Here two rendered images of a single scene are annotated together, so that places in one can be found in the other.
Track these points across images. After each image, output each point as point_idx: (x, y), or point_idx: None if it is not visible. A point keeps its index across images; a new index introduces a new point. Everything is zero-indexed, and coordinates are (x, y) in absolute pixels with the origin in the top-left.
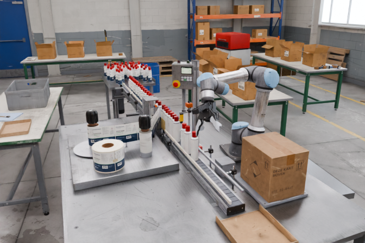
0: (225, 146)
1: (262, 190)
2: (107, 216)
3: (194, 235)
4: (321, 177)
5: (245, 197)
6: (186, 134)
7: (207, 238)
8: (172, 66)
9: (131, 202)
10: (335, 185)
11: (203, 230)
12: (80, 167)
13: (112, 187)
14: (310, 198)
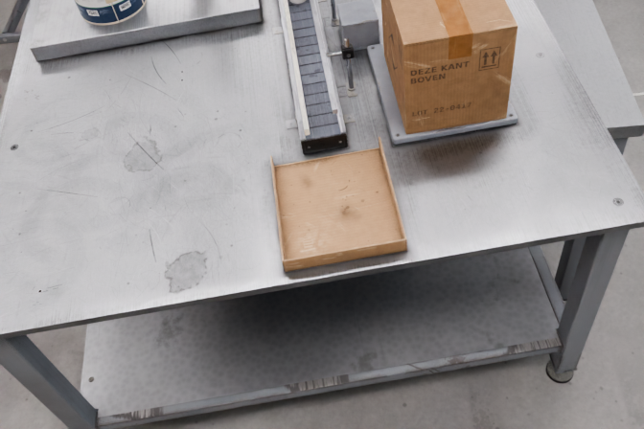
0: None
1: (401, 104)
2: (75, 127)
3: (216, 192)
4: (591, 70)
5: (369, 112)
6: None
7: (238, 202)
8: None
9: (131, 101)
10: (611, 98)
11: (239, 183)
12: (55, 5)
13: (109, 58)
14: (518, 130)
